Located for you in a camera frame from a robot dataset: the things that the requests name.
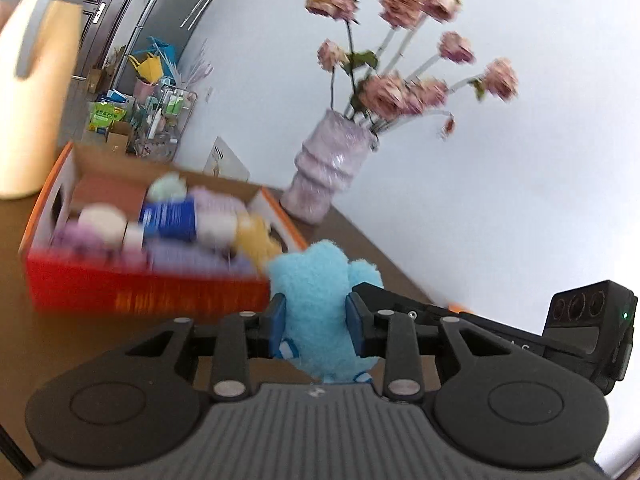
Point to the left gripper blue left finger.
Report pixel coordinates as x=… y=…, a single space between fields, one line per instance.
x=243 y=336

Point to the white round sponge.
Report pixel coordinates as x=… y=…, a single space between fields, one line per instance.
x=112 y=227

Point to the purple knitted cloth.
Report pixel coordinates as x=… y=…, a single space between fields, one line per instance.
x=172 y=257

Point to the purple ceramic vase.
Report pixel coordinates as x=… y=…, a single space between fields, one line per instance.
x=327 y=163

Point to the green bath puff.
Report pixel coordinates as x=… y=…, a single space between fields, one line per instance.
x=169 y=187

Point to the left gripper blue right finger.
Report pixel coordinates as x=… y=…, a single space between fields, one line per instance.
x=390 y=335

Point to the wire storage rack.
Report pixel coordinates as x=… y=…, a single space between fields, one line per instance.
x=159 y=123

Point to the blue tissue pack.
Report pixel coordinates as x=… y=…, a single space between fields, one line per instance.
x=175 y=219

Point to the yellow white plush toy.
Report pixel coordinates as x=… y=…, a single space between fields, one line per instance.
x=246 y=233

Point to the yellow thermos jug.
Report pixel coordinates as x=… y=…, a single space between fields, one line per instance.
x=39 y=48

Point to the dried pink roses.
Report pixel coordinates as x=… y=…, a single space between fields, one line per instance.
x=368 y=92

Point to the grey refrigerator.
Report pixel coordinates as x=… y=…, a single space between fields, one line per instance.
x=149 y=25

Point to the dark brown entrance door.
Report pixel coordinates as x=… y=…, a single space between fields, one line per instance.
x=99 y=21

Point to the purple satin scrunchie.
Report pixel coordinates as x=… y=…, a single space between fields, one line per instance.
x=76 y=242

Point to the lavender fluffy towel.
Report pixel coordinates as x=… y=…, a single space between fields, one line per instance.
x=206 y=200

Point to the blue plush toy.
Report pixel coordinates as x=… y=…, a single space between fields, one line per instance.
x=316 y=283

